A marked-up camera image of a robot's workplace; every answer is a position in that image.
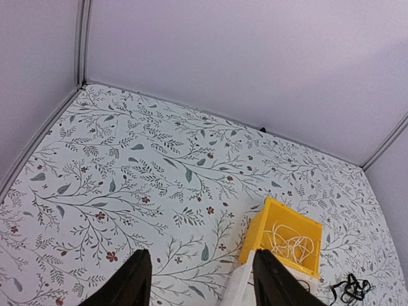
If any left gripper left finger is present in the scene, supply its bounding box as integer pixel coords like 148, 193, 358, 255
80, 249, 152, 306

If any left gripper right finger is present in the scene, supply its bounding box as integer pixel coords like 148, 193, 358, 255
253, 249, 325, 306

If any thin white cable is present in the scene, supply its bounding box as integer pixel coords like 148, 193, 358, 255
263, 222, 316, 264
270, 234, 319, 265

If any black cable bundle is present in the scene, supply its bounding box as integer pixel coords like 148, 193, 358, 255
330, 273, 376, 306

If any white translucent plastic bin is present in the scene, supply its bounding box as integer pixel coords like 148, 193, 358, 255
221, 250, 318, 305

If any far yellow plastic bin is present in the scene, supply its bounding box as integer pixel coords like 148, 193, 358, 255
238, 197, 323, 279

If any floral patterned table mat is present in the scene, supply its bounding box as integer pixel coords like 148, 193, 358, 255
1, 85, 407, 305

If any right aluminium frame post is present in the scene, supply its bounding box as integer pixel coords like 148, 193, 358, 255
360, 112, 408, 171

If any aluminium frame post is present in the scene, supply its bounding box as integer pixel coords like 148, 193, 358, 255
74, 0, 92, 90
360, 112, 408, 171

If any left aluminium frame post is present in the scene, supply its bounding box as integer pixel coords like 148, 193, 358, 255
74, 0, 92, 90

